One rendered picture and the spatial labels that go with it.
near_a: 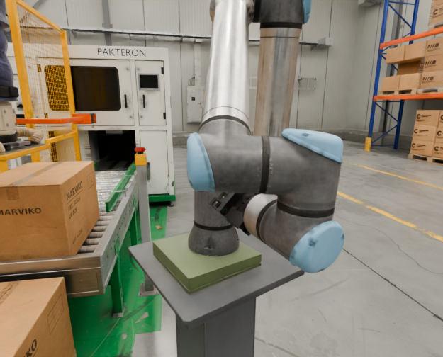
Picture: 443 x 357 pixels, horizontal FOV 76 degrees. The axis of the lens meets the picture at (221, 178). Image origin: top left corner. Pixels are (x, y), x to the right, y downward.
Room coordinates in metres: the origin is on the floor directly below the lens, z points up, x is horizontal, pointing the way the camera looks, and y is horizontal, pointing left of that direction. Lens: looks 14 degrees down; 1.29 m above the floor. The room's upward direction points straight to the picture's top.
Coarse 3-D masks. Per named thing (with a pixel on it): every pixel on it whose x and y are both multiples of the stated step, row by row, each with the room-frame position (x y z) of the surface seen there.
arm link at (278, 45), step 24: (264, 0) 0.82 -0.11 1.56; (288, 0) 0.81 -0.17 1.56; (264, 24) 0.85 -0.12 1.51; (288, 24) 0.82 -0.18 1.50; (264, 48) 0.86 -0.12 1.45; (288, 48) 0.84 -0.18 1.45; (264, 72) 0.86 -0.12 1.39; (288, 72) 0.85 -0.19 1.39; (264, 96) 0.87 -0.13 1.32; (288, 96) 0.87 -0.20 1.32; (264, 120) 0.87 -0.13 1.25; (288, 120) 0.89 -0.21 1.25
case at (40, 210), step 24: (24, 168) 1.62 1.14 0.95; (48, 168) 1.62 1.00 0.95; (72, 168) 1.62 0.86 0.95; (0, 192) 1.23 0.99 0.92; (24, 192) 1.24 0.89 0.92; (48, 192) 1.26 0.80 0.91; (72, 192) 1.41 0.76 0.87; (96, 192) 1.85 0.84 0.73; (0, 216) 1.22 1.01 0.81; (24, 216) 1.24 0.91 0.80; (48, 216) 1.26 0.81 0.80; (72, 216) 1.36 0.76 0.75; (96, 216) 1.78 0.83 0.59; (0, 240) 1.22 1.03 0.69; (24, 240) 1.24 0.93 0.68; (48, 240) 1.26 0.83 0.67; (72, 240) 1.32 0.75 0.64
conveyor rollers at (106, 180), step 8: (96, 176) 3.06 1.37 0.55; (104, 176) 3.06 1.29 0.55; (112, 176) 3.08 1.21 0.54; (120, 176) 3.09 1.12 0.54; (96, 184) 2.72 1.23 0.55; (104, 184) 2.73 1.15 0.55; (112, 184) 2.74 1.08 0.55; (128, 184) 2.75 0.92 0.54; (104, 192) 2.47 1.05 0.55; (104, 200) 2.22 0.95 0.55; (120, 200) 2.23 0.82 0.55; (104, 208) 2.04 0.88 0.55; (104, 216) 1.88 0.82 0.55; (112, 216) 1.88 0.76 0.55; (96, 224) 1.77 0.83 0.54; (104, 224) 1.77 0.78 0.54; (96, 232) 1.61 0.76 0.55; (88, 240) 1.51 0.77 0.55; (96, 240) 1.52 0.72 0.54; (80, 248) 1.42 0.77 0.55; (88, 248) 1.42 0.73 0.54
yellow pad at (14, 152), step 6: (6, 144) 1.08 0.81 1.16; (30, 144) 1.23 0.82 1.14; (36, 144) 1.26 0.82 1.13; (42, 144) 1.28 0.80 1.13; (48, 144) 1.31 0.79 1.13; (6, 150) 1.08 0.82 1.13; (12, 150) 1.09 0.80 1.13; (18, 150) 1.10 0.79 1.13; (24, 150) 1.12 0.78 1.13; (30, 150) 1.16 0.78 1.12; (36, 150) 1.20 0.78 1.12; (42, 150) 1.25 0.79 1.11; (0, 156) 1.00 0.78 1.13; (6, 156) 1.01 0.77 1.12; (12, 156) 1.04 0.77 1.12; (18, 156) 1.07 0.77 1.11
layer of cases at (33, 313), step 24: (0, 288) 1.06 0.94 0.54; (24, 288) 1.06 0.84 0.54; (48, 288) 1.06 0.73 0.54; (0, 312) 0.92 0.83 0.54; (24, 312) 0.92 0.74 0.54; (48, 312) 0.97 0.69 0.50; (0, 336) 0.80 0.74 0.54; (24, 336) 0.80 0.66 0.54; (48, 336) 0.94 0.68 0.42; (72, 336) 1.15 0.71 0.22
